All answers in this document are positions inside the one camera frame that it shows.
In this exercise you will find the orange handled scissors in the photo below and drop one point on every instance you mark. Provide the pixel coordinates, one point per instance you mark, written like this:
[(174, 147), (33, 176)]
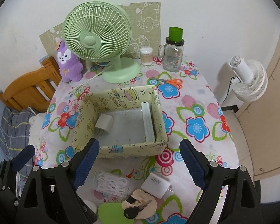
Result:
[(174, 82)]

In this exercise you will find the white 45W charger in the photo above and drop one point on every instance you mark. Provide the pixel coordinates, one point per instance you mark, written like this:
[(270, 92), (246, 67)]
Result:
[(155, 185)]

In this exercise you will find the cartoon patterned storage box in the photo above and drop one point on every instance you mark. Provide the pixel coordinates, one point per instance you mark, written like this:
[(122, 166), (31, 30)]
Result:
[(126, 137)]

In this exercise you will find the floral tablecloth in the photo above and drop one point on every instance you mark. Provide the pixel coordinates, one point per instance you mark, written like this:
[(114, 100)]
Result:
[(191, 112)]

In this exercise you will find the cartoon wall panel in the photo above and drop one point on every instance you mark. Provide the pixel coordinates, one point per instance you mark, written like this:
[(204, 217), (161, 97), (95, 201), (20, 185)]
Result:
[(146, 30)]

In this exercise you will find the purple plush bunny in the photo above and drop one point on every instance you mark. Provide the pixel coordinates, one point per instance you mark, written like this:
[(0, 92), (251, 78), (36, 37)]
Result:
[(69, 64)]

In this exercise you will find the grey plaid bedding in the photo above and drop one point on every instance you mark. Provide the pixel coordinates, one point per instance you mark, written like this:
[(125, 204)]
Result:
[(14, 131)]

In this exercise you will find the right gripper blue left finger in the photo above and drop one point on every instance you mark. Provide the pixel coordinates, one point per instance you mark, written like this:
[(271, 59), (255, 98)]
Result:
[(83, 162)]

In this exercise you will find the clear floss pick box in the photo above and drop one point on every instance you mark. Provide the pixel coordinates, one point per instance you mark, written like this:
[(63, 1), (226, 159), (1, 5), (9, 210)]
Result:
[(110, 184)]

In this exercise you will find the green plastic cup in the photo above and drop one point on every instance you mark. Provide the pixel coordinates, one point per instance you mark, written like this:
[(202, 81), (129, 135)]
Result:
[(175, 34)]

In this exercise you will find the white round container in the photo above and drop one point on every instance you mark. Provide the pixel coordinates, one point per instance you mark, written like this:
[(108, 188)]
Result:
[(91, 206)]

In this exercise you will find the wooden bed headboard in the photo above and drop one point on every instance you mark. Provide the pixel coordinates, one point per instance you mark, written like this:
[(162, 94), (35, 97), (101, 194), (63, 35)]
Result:
[(34, 89)]

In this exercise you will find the white slim box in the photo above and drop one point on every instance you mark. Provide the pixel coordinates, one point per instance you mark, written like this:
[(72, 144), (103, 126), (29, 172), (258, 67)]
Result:
[(148, 123)]

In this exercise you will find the round hedgehog tin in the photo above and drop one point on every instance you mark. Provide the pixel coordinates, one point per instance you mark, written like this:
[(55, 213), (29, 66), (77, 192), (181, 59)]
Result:
[(142, 195)]

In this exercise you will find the white standing fan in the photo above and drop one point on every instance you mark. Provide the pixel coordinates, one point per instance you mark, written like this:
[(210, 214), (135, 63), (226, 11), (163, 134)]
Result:
[(252, 79)]

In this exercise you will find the glass mason jar mug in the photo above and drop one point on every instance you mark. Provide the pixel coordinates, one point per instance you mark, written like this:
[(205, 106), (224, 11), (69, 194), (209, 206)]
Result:
[(171, 54)]

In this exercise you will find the cotton swab container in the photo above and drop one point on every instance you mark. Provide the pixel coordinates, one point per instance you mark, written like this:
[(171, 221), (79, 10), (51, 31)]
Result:
[(146, 56)]

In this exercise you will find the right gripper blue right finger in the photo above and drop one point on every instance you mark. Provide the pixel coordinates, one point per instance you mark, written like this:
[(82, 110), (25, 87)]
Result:
[(196, 163)]

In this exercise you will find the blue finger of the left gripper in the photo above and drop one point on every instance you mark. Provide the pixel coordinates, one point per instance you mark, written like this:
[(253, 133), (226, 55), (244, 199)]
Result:
[(22, 158)]

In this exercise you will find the white charger in box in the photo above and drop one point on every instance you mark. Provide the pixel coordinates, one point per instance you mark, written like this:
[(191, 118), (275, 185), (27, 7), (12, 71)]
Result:
[(103, 125)]

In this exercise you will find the green desk fan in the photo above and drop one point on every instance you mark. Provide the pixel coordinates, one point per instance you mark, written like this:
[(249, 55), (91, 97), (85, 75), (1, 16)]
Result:
[(100, 32)]

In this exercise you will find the black key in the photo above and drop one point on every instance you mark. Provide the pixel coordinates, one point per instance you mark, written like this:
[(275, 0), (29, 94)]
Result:
[(137, 209)]

